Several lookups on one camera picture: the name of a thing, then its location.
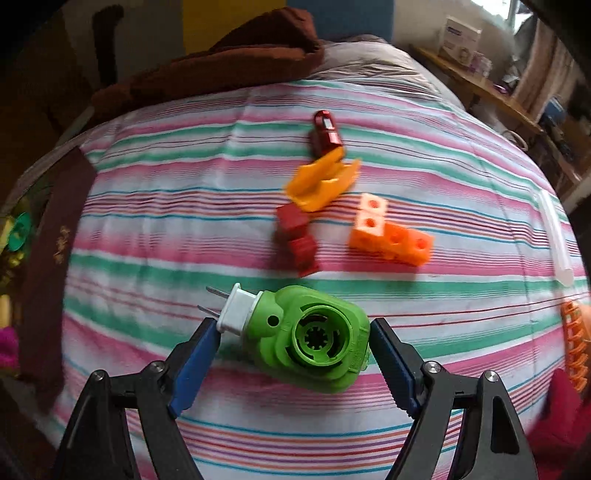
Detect white cardboard box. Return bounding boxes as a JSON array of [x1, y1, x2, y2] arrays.
[[438, 16, 483, 63]]

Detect white plastic tube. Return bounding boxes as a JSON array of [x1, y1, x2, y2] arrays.
[[538, 189, 575, 288]]

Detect grey yellow blue headboard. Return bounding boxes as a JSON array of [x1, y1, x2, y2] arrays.
[[182, 0, 395, 44]]

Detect small clear jar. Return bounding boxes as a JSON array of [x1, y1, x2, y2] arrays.
[[468, 51, 495, 75]]

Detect red cloth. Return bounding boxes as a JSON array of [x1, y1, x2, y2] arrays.
[[526, 367, 591, 480]]

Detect blue container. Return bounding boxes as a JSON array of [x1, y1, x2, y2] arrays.
[[542, 99, 566, 127]]

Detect magenta spool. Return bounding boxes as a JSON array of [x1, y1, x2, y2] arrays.
[[0, 325, 21, 372]]

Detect yellow plastic clip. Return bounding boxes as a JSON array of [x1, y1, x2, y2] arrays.
[[284, 148, 362, 213]]

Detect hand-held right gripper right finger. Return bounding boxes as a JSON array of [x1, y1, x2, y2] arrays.
[[369, 318, 541, 480]]

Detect window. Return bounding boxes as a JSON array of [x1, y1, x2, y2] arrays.
[[503, 0, 532, 28]]

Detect red linked cubes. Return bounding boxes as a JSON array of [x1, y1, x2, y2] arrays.
[[274, 204, 321, 278]]

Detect red toy car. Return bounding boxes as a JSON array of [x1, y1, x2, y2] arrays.
[[308, 110, 345, 155]]

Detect orange linked cubes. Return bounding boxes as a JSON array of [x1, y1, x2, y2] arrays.
[[347, 193, 435, 267]]

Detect brown blanket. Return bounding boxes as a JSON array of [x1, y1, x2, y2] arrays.
[[90, 7, 326, 121]]

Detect wooden shelf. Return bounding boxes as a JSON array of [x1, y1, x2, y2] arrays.
[[411, 44, 591, 195]]

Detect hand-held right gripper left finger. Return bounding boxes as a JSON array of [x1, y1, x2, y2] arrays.
[[53, 318, 222, 480]]

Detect striped bedspread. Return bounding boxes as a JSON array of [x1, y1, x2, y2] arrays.
[[9, 78, 591, 480]]

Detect beige window curtain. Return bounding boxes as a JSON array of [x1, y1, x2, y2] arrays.
[[512, 18, 583, 121]]

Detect pale grey bed sheet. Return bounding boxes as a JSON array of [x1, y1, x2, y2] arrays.
[[305, 37, 472, 112]]

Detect orange toothed toy piece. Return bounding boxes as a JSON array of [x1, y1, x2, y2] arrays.
[[561, 300, 591, 393]]

